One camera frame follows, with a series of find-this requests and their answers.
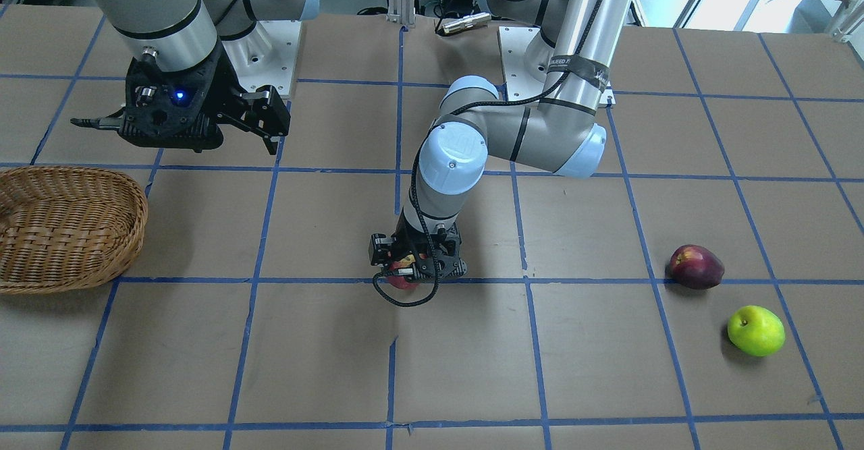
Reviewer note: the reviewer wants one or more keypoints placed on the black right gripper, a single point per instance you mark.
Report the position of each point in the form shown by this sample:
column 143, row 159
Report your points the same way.
column 219, row 94

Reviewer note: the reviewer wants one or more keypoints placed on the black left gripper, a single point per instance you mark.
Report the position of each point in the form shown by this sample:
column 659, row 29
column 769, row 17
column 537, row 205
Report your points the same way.
column 382, row 248

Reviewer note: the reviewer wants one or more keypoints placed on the red yellow apple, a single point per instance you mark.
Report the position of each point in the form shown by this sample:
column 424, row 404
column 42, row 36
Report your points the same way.
column 401, row 276

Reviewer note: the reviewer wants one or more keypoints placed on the dark red apple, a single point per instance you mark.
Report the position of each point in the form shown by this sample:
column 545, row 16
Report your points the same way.
column 694, row 266

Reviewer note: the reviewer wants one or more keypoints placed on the green apple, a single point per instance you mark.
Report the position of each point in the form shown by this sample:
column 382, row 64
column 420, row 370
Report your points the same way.
column 756, row 331

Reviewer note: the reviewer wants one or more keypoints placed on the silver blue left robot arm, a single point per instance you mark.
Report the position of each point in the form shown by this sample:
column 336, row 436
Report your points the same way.
column 553, row 130

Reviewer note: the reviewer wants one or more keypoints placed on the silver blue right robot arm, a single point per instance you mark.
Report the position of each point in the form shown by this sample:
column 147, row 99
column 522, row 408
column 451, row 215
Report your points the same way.
column 185, row 32

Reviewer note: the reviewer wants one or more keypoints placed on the woven wicker basket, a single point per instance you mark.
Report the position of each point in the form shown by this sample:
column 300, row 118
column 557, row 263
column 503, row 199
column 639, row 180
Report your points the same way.
column 67, row 228

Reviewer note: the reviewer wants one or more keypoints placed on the silver metal clamp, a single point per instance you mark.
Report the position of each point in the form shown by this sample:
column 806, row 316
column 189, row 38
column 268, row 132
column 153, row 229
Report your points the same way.
column 464, row 24

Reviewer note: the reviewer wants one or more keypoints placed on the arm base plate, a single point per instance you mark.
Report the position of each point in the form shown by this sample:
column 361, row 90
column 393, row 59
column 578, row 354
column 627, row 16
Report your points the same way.
column 524, row 57
column 267, row 56

